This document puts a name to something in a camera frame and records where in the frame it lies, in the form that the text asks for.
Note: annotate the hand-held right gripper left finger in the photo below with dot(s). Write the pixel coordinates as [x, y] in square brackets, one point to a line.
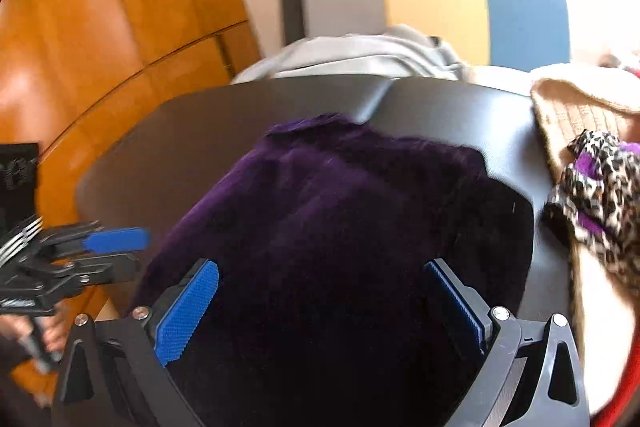
[185, 312]

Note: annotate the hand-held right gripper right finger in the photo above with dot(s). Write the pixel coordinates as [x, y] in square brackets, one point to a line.
[460, 312]

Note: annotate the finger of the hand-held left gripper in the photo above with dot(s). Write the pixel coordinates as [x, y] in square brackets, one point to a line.
[110, 267]
[117, 239]

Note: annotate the purple velvet garment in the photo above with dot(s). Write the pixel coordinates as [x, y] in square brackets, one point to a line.
[325, 232]

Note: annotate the person's left hand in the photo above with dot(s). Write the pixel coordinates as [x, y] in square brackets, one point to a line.
[55, 334]

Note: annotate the red knit sweater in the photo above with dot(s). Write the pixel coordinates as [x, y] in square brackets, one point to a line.
[620, 407]

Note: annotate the leopard print garment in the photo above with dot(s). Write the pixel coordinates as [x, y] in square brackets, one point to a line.
[610, 197]

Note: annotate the cream knit sweater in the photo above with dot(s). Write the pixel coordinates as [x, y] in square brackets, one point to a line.
[575, 117]

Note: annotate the wooden wardrobe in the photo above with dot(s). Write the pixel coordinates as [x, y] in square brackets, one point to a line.
[125, 7]

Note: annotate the cream printed cushion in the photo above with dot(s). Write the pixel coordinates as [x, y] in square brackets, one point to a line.
[500, 82]

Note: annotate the grey hoodie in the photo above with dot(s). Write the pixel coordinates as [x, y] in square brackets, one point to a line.
[350, 54]

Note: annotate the grey yellow blue sofa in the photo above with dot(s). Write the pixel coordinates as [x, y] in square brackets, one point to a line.
[430, 2]

